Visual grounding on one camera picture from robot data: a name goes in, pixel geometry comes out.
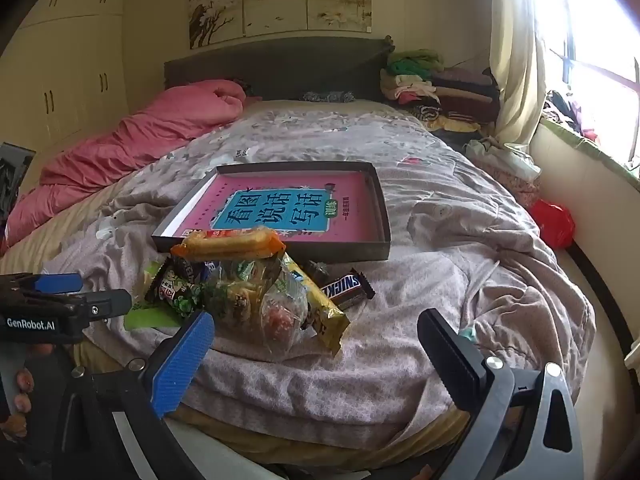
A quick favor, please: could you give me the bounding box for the clothes heap on windowsill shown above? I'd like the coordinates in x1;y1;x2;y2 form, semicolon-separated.
542;89;601;147

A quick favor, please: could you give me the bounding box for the orange cracker packet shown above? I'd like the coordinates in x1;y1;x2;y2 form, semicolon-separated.
171;226;287;263

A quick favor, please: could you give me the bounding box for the cream wardrobe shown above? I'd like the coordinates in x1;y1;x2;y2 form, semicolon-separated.
0;0;129;196

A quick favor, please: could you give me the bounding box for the pink book with blue title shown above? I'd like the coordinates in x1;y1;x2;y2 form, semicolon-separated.
172;171;372;244

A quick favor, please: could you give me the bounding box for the grey shallow cardboard box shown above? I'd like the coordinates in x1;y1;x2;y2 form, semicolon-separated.
151;161;392;261

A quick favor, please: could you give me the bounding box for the dark floral cloth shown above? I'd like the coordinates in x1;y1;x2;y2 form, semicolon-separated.
300;89;357;104

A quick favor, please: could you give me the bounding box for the green bag of yellow chips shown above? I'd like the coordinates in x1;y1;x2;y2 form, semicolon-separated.
122;304;187;332

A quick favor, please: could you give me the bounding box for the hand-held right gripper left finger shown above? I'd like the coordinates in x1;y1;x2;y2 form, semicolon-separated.
52;309;217;480

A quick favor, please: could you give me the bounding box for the dark snack wrapper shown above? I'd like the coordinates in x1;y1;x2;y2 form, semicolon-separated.
302;260;332;286

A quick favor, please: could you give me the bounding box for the green windowsill mat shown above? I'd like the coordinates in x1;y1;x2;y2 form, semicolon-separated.
542;120;640;182

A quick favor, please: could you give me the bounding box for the dark framed panel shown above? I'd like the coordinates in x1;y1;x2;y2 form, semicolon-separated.
0;142;37;222

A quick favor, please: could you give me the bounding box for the person's left hand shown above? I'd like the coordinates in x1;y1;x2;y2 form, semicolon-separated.
0;366;35;438

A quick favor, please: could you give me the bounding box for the lilac floral blanket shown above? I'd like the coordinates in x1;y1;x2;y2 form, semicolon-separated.
45;107;597;423

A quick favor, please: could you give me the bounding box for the tree trunk painting panel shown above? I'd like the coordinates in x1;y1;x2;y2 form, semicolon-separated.
188;0;247;50

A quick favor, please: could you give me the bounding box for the brown chocolate bar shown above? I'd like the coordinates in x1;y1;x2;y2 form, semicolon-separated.
320;267;376;311

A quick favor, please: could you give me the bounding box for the red plastic bag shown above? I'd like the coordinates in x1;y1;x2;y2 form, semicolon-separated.
530;199;576;250

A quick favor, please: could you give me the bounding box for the clear bag of green-wrapped snacks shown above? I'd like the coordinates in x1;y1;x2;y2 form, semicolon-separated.
200;257;286;346

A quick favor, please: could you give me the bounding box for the pink floral cushion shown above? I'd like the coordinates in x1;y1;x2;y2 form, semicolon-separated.
495;167;544;209

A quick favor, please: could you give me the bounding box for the window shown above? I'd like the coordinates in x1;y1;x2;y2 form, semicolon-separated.
520;0;640;171

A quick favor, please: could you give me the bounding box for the pile of folded clothes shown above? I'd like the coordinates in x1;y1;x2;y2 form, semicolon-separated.
380;49;502;134

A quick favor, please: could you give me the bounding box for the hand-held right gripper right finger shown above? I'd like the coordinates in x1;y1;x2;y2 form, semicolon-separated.
416;308;586;480

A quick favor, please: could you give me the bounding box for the white cloth bundle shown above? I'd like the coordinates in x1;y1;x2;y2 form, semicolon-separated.
464;135;542;181

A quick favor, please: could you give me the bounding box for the pink quilt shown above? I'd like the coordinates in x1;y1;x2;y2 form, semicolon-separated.
0;79;248;257

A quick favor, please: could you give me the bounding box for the small green cartoon snack packet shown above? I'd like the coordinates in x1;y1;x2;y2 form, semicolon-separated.
145;255;206;318

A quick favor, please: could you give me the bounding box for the cream curtain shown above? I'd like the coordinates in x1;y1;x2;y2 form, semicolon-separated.
487;0;549;148

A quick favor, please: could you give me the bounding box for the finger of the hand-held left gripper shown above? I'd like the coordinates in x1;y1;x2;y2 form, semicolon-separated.
20;272;84;295
75;288;133;322

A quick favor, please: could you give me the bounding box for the yellow snack bar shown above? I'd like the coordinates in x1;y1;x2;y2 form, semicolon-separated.
281;252;351;358

